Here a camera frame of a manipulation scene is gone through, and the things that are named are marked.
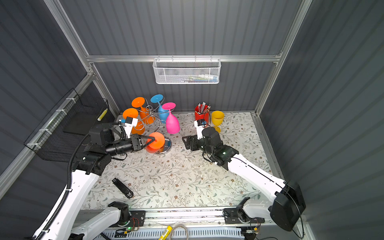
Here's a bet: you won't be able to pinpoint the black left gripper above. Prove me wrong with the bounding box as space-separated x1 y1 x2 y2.
105 134 155 159

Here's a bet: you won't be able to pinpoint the red wine glass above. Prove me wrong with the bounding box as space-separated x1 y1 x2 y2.
146 132 165 154

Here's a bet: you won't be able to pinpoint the chrome wine glass rack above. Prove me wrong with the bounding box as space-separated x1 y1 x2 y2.
146 100 172 155

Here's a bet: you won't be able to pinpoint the yellow wine glass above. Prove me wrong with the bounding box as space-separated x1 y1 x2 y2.
212 111 225 133

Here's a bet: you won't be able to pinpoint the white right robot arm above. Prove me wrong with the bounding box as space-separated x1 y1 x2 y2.
182 127 306 232

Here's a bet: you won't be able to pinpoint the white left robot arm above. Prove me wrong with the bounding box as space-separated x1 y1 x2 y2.
32 123 164 240

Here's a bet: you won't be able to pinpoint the front orange wine glass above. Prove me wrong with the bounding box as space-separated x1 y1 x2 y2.
123 108 145 135

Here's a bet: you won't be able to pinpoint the orange wine glass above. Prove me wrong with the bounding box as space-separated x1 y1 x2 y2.
123 108 145 135
132 97 155 125

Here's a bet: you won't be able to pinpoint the pink wine glass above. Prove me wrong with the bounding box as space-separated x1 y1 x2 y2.
163 102 180 135

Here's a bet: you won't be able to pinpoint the back orange wine glass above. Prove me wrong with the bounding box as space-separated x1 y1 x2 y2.
132 97 155 125

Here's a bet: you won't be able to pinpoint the blue wine glass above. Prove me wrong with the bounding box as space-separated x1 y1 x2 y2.
151 94 169 124

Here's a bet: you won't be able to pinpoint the red pencil cup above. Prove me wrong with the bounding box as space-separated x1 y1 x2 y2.
195 106 210 124

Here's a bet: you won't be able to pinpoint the pencils in red cup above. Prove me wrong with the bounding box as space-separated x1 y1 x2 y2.
195 102 211 115

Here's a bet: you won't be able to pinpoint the black stapler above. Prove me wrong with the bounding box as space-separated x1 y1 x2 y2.
112 178 134 199

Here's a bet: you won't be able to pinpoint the yellow marker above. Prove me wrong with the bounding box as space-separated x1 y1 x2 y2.
159 226 173 240

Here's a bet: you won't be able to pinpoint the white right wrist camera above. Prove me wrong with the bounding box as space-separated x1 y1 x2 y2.
194 119 208 140

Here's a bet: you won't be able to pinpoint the white wire wall basket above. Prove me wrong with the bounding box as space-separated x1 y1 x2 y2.
153 59 222 85

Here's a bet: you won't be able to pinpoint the black wire side basket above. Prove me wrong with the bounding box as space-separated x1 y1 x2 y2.
24 88 115 163

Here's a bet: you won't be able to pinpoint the black corrugated cable conduit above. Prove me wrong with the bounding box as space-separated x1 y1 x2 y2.
32 133 91 240

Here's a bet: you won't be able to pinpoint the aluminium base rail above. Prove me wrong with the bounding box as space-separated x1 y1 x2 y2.
74 206 271 229

